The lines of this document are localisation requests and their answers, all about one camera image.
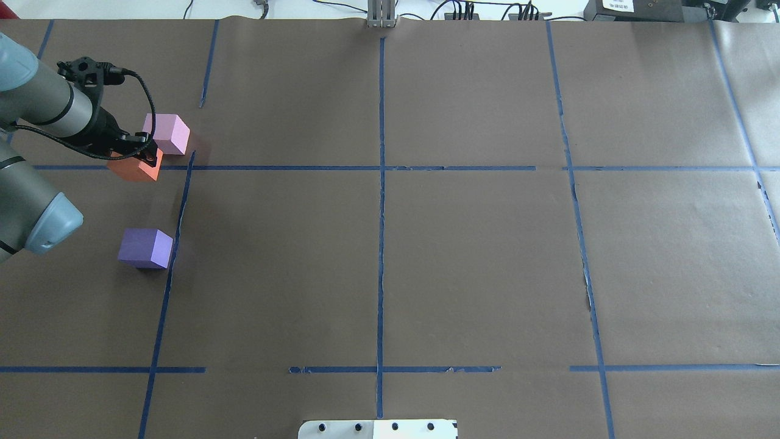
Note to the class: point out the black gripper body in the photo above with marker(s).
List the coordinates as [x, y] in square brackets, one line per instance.
[105, 127]

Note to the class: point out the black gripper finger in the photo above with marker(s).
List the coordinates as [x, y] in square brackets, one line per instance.
[140, 146]

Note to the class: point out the orange foam cube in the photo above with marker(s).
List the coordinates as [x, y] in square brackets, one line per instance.
[135, 170]

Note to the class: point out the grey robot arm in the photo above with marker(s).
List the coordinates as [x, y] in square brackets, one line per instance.
[62, 105]

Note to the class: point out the pink foam cube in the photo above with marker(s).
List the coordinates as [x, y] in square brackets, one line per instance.
[171, 134]

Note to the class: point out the purple foam cube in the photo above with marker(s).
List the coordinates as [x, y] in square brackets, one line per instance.
[145, 248]

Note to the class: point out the black equipment box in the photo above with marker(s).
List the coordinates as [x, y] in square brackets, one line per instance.
[651, 11]

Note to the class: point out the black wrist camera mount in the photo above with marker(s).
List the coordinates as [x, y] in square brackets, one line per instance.
[87, 72]

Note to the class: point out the grey aluminium frame post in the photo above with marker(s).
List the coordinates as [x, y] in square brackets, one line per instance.
[381, 14]

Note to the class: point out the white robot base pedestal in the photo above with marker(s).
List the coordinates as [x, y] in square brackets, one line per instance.
[380, 428]

